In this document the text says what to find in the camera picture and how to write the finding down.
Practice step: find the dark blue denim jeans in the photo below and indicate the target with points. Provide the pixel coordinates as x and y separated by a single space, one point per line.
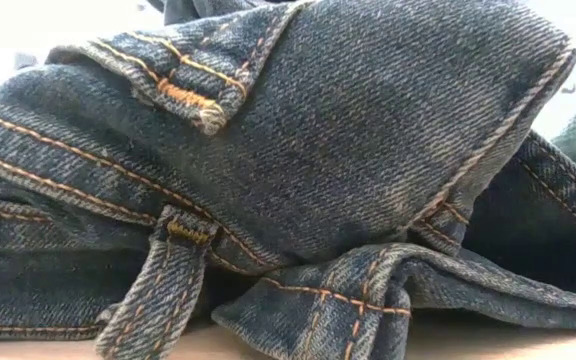
318 125

